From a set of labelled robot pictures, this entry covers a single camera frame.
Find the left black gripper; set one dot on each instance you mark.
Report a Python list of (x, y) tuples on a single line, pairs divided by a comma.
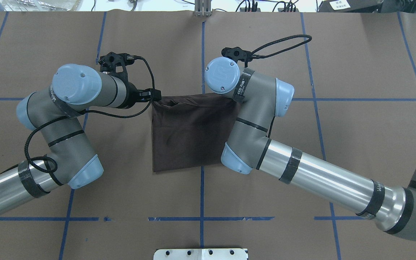
[(131, 95)]

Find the dark brown t-shirt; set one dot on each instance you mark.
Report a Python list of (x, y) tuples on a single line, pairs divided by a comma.
[(190, 131)]

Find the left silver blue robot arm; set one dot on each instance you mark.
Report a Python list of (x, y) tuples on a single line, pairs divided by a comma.
[(57, 151)]

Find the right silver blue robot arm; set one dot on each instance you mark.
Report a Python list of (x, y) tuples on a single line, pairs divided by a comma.
[(262, 98)]

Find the aluminium frame post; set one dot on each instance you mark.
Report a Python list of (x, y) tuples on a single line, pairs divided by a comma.
[(202, 8)]

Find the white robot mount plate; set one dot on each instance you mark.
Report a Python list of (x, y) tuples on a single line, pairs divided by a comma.
[(202, 254)]

